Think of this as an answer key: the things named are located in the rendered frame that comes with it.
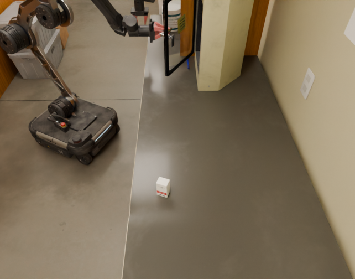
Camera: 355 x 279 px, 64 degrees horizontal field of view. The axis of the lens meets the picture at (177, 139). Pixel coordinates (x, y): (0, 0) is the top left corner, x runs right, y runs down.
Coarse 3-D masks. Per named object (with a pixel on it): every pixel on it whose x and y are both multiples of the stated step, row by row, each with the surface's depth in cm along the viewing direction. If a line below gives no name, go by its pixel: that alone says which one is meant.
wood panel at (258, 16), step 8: (256, 0) 156; (264, 0) 156; (256, 8) 159; (264, 8) 159; (256, 16) 162; (264, 16) 162; (256, 24) 165; (248, 32) 169; (256, 32) 169; (248, 40) 172; (256, 40) 172; (248, 48) 176; (256, 48) 176
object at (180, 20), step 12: (180, 0) 136; (192, 0) 146; (168, 12) 131; (180, 12) 140; (192, 12) 151; (168, 24) 135; (180, 24) 144; (192, 24) 156; (168, 36) 138; (180, 36) 149; (180, 48) 154; (180, 60) 159
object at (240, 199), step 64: (192, 64) 172; (256, 64) 172; (192, 128) 132; (256, 128) 132; (192, 192) 108; (256, 192) 108; (128, 256) 91; (192, 256) 91; (256, 256) 91; (320, 256) 91
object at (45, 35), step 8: (8, 8) 302; (16, 8) 303; (0, 16) 289; (8, 16) 289; (0, 24) 277; (32, 24) 278; (40, 24) 295; (40, 32) 295; (48, 32) 317; (40, 40) 297; (48, 40) 317; (24, 48) 298
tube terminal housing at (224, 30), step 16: (208, 0) 120; (224, 0) 120; (240, 0) 125; (208, 16) 125; (224, 16) 125; (240, 16) 132; (208, 32) 130; (224, 32) 130; (240, 32) 139; (208, 48) 135; (224, 48) 136; (240, 48) 147; (208, 64) 141; (224, 64) 143; (240, 64) 156; (208, 80) 148; (224, 80) 152
